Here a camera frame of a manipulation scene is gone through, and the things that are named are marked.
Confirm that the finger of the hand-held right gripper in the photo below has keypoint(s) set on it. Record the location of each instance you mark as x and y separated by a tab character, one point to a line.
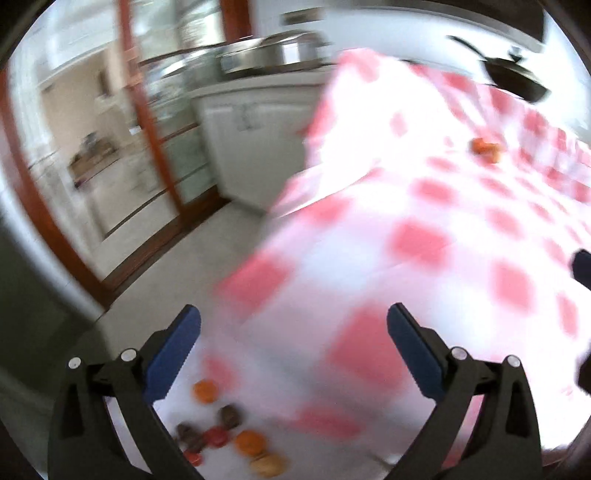
585	369
582	267

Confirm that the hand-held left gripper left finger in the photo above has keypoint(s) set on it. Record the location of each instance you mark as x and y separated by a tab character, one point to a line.
173	355

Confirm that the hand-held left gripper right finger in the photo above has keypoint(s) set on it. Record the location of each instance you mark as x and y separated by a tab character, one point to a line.
415	355

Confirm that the small orange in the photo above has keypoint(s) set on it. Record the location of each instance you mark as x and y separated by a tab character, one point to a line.
204	390

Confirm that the dark mottled passion fruit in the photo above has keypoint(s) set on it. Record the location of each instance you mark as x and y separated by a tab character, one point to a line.
231	414
188	434

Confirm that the red tomato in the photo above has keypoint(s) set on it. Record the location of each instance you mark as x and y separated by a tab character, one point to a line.
215	436
480	146

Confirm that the red pomegranate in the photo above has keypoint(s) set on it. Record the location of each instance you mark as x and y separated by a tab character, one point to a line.
193	457

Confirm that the large orange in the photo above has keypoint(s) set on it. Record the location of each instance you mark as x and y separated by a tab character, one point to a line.
250	442

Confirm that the white box purple rim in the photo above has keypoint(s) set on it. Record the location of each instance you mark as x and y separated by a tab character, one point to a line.
219	464

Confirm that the yellow striped melon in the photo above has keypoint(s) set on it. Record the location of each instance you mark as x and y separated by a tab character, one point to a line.
270	464

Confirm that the red white checkered tablecloth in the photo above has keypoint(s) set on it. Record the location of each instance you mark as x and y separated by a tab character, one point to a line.
392	207

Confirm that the black frying pan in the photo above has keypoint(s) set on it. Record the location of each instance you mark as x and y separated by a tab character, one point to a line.
512	76

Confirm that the glass sliding door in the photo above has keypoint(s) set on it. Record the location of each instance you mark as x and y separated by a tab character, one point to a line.
184	138

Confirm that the white kitchen cabinet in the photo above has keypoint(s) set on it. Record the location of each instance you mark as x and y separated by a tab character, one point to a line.
258	138

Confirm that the steel pot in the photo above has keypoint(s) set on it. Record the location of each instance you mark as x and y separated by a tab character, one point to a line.
263	54

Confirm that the brown wooden door frame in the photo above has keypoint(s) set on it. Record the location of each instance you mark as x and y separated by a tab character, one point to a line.
76	251

